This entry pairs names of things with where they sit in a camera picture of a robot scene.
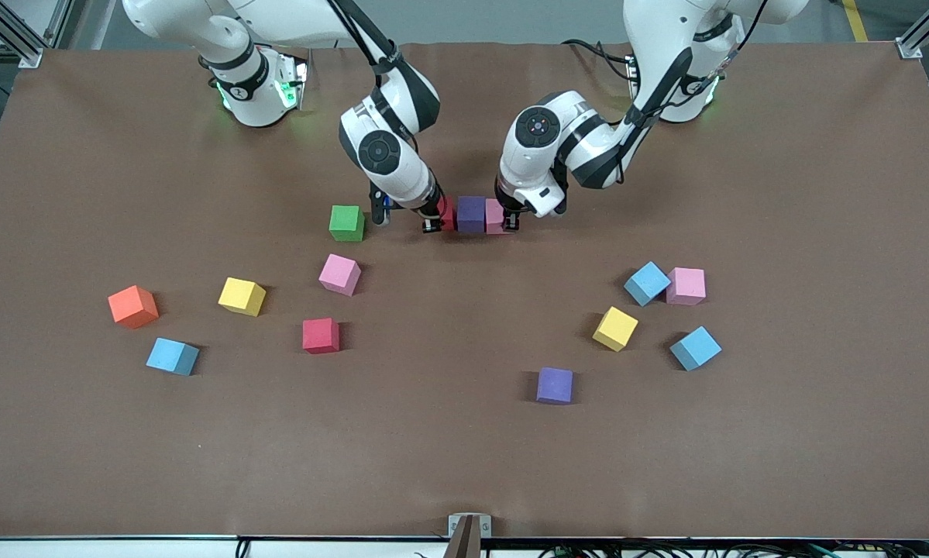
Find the purple foam cube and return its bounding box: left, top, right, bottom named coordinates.
left=536, top=367, right=574, bottom=405
left=456, top=195, right=487, bottom=234

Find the green foam cube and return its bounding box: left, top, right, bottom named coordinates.
left=329, top=205, right=366, bottom=243

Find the blue foam cube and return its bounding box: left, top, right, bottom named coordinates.
left=669, top=325, right=723, bottom=372
left=146, top=337, right=201, bottom=377
left=624, top=261, right=673, bottom=307

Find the yellow foam cube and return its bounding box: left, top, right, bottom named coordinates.
left=592, top=305, right=640, bottom=353
left=218, top=277, right=267, bottom=318

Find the brown table mat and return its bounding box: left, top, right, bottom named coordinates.
left=0, top=39, right=929, bottom=541

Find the orange foam cube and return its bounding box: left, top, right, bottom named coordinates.
left=108, top=284, right=160, bottom=329

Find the black left base cable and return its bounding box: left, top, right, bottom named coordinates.
left=561, top=37, right=637, bottom=82

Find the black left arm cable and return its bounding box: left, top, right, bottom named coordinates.
left=619, top=0, right=767, bottom=183

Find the grey metal bracket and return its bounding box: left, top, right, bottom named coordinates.
left=448, top=513, right=493, bottom=539

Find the brown post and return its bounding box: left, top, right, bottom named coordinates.
left=442, top=516, right=483, bottom=558

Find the aluminium frame post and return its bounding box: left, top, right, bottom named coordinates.
left=0, top=0, right=74, bottom=69
left=896, top=0, right=929, bottom=61

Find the white table edge rail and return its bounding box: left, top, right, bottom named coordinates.
left=0, top=533, right=929, bottom=558

